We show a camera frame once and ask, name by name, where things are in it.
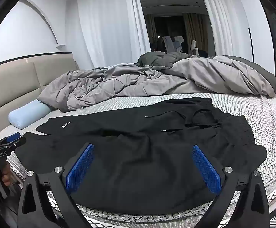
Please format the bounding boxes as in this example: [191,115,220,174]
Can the black pants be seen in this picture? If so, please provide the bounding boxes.
[14,97,268,216]

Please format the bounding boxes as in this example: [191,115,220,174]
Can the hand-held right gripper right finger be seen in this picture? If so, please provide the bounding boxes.
[191,144,271,228]

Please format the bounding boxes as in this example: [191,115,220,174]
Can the honeycomb patterned mattress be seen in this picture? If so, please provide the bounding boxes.
[0,92,276,228]

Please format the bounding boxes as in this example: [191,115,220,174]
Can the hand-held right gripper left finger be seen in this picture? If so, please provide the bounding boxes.
[18,143,98,228]

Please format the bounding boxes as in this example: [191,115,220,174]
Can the beige padded headboard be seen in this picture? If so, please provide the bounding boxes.
[0,52,79,133]

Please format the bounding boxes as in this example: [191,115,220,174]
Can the dark grey pillow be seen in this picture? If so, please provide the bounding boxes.
[138,51,193,71]

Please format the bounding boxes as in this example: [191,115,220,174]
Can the white wardrobe door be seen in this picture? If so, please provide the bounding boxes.
[232,0,275,77]

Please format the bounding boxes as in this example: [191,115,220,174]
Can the grey duvet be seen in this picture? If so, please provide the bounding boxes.
[37,55,276,113]

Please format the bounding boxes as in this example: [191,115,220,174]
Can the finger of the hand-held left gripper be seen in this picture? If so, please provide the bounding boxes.
[0,132,22,145]
[2,136,27,151]

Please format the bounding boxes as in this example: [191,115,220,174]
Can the brown curtain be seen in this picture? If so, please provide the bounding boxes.
[183,13,206,53]
[144,14,158,46]

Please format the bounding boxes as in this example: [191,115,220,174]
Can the clothes drying rack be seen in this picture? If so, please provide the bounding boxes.
[162,36,185,53]

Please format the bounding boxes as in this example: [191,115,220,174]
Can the white curtain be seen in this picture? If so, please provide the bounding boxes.
[77,0,146,70]
[196,0,236,58]

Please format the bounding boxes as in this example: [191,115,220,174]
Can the light blue pillow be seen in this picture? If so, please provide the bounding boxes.
[8,99,54,130]

